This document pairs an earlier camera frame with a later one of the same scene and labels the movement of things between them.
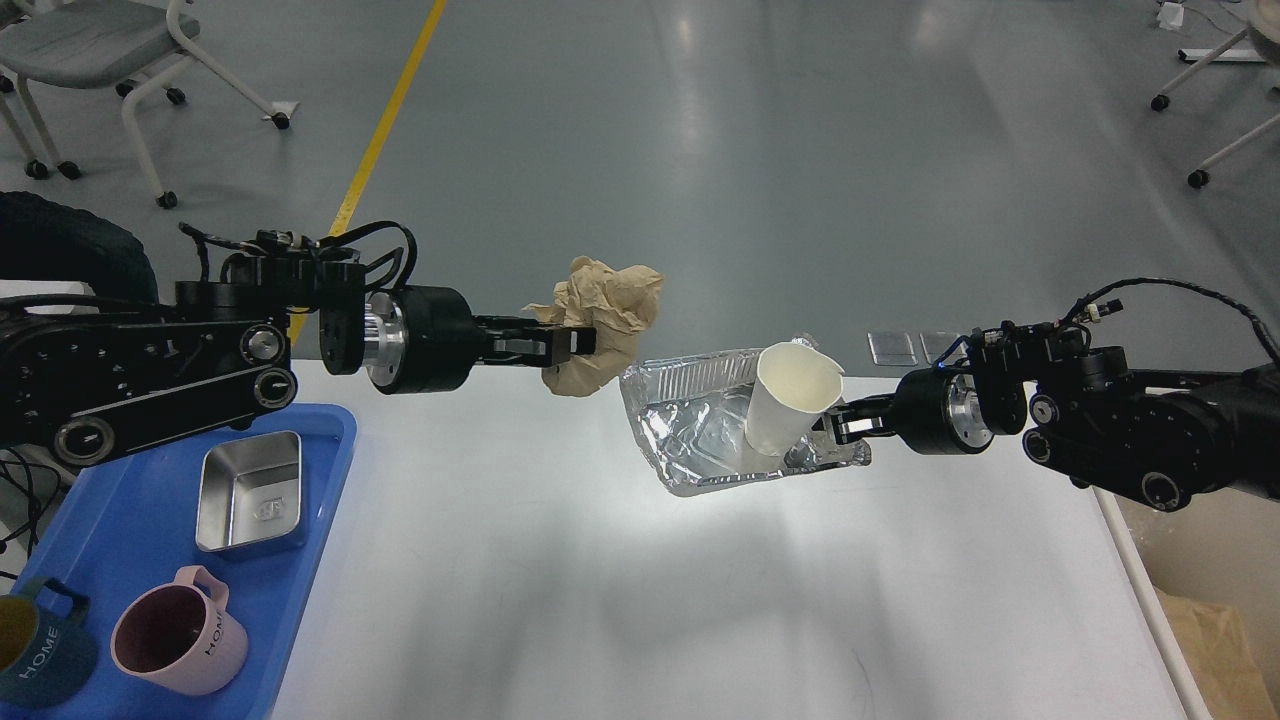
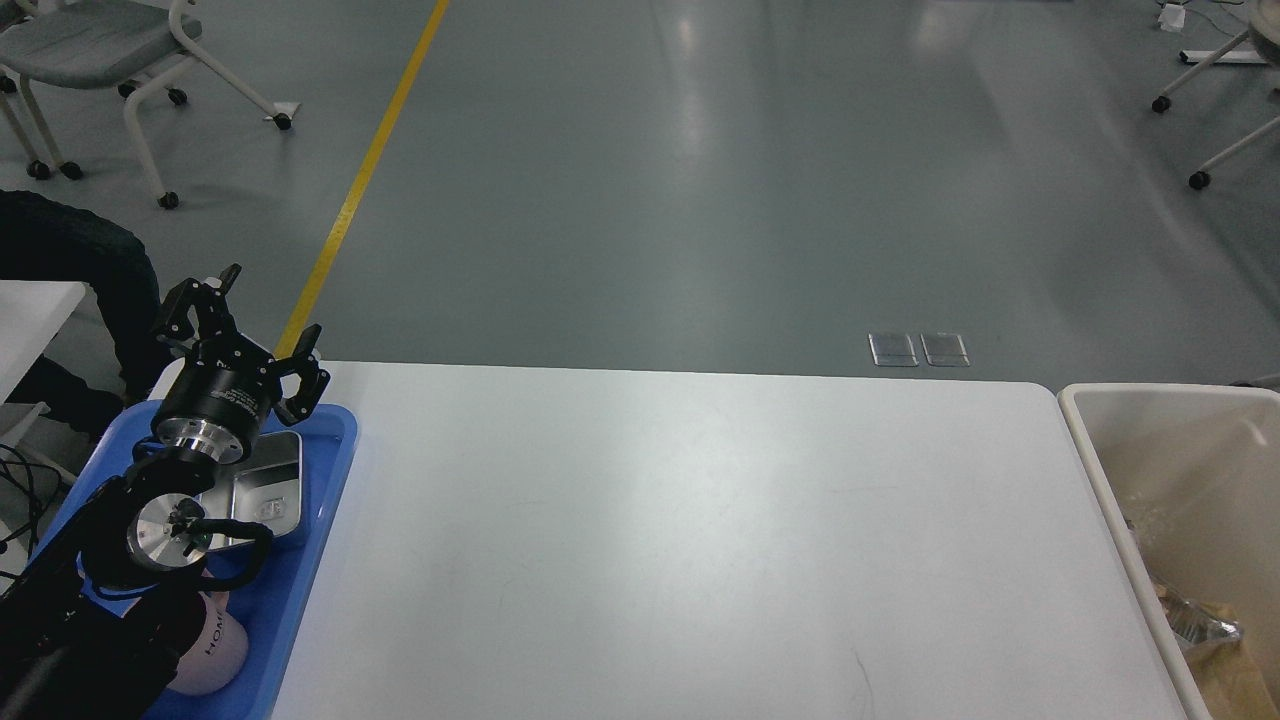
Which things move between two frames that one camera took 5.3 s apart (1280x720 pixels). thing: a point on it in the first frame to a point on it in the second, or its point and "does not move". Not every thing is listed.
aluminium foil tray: (691, 413) to (1196, 624)
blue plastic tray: (130, 521) does not move
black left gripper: (424, 338) to (214, 411)
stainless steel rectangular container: (249, 490) does not move
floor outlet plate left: (892, 349) does not move
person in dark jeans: (43, 241) does not move
